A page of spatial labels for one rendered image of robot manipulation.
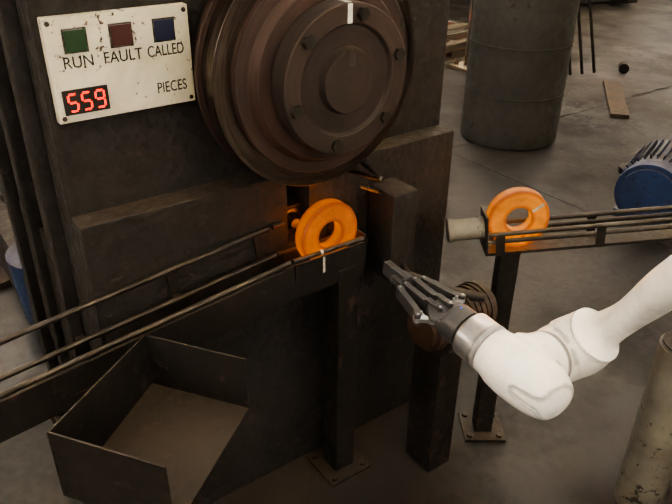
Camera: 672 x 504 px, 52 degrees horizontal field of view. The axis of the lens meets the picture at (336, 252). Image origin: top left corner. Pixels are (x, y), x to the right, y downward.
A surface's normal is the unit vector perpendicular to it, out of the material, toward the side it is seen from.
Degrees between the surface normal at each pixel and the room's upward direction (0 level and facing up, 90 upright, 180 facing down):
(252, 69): 79
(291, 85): 90
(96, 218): 0
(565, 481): 0
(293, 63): 90
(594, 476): 0
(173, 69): 90
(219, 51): 90
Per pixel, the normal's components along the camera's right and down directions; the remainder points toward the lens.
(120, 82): 0.59, 0.40
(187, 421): -0.02, -0.83
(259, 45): -0.39, 0.06
